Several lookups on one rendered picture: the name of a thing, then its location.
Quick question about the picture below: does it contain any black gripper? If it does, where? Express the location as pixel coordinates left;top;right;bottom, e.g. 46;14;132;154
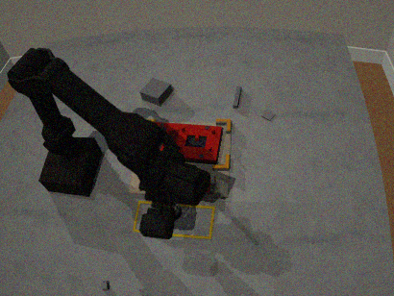
139;183;177;239

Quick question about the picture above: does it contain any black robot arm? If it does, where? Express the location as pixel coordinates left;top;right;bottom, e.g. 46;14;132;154
7;47;210;208

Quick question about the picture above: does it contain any black rubber tyre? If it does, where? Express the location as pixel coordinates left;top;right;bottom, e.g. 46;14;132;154
170;204;182;220

